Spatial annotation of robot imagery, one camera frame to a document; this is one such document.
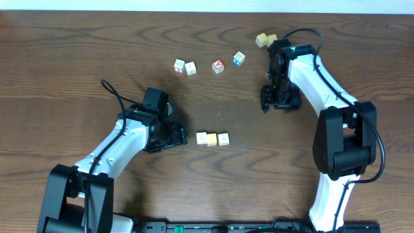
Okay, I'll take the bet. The yellow number wooden block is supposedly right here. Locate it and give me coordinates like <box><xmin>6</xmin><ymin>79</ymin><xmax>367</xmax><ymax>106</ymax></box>
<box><xmin>206</xmin><ymin>133</ymin><xmax>217</xmax><ymax>146</ymax></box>

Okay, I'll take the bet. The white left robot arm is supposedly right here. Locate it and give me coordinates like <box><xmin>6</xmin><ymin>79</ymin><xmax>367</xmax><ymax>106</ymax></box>
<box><xmin>37</xmin><ymin>109</ymin><xmax>187</xmax><ymax>232</ymax></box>

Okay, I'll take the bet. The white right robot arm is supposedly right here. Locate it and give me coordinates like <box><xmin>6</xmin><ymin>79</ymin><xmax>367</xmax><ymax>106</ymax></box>
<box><xmin>261</xmin><ymin>39</ymin><xmax>376</xmax><ymax>232</ymax></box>

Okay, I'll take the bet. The soccer ball wooden block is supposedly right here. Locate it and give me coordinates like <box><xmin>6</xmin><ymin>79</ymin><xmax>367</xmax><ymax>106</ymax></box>
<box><xmin>196</xmin><ymin>132</ymin><xmax>207</xmax><ymax>145</ymax></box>

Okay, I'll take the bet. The blue edged block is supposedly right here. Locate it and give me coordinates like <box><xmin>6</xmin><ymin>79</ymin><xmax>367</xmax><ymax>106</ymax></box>
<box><xmin>233</xmin><ymin>51</ymin><xmax>246</xmax><ymax>66</ymax></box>

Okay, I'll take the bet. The pale yellow block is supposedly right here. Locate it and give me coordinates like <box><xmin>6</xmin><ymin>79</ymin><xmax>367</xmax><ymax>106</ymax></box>
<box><xmin>255</xmin><ymin>33</ymin><xmax>268</xmax><ymax>48</ymax></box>

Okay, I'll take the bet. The white letter block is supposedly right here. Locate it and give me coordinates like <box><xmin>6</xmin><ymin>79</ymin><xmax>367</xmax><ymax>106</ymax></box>
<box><xmin>184</xmin><ymin>61</ymin><xmax>197</xmax><ymax>75</ymax></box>

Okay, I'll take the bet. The red A block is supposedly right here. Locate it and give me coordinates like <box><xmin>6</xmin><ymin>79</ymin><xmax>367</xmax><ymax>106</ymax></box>
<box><xmin>212</xmin><ymin>59</ymin><xmax>224</xmax><ymax>74</ymax></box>

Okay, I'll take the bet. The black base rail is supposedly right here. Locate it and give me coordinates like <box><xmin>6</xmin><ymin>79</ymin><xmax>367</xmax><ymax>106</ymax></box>
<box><xmin>139</xmin><ymin>220</ymin><xmax>382</xmax><ymax>233</ymax></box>

